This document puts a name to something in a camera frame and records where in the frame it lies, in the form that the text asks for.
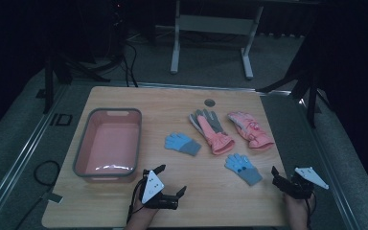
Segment pink glove with gray palm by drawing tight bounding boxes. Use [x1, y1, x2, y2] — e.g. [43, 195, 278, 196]
[188, 108, 236, 156]

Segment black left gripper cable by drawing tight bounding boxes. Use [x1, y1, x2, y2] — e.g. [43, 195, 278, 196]
[126, 176, 149, 224]

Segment metal floor rail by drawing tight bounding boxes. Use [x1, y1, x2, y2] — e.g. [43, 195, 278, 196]
[0, 83, 69, 230]
[298, 95, 362, 230]

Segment gray tape piece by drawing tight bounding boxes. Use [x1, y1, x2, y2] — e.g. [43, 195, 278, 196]
[45, 191, 64, 205]

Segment blue and gray knit glove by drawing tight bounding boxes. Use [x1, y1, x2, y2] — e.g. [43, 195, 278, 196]
[164, 131, 202, 157]

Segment white metal desk frame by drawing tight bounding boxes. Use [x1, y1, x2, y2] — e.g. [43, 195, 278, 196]
[170, 0, 265, 81]

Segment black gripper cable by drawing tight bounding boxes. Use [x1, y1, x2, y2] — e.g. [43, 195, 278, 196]
[304, 190, 318, 222]
[126, 176, 149, 224]

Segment black tripod stand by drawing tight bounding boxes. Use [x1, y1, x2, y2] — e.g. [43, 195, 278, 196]
[42, 47, 111, 115]
[256, 28, 334, 129]

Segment pink basin with gray rim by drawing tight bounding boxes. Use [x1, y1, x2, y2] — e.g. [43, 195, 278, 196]
[72, 107, 143, 184]

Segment black hanging cables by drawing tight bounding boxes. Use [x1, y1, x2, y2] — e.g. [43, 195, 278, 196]
[120, 41, 139, 88]

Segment blue glove with dark dots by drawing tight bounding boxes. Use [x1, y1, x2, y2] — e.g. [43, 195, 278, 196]
[223, 152, 264, 187]

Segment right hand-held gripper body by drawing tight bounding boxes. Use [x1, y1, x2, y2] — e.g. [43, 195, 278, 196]
[279, 166, 330, 201]

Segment person's left hand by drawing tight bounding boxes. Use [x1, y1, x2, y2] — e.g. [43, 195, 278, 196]
[129, 191, 161, 224]

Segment person's right hand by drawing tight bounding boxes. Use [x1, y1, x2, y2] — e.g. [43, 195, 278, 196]
[283, 191, 317, 222]

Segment black looped floor cable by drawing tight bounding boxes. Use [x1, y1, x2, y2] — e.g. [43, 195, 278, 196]
[13, 159, 62, 230]

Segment pink padded glove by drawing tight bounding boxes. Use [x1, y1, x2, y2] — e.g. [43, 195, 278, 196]
[226, 110, 275, 150]

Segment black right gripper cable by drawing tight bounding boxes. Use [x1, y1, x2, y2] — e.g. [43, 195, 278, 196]
[304, 190, 318, 222]

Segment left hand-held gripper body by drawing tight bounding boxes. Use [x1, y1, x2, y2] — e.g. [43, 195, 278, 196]
[140, 169, 180, 211]

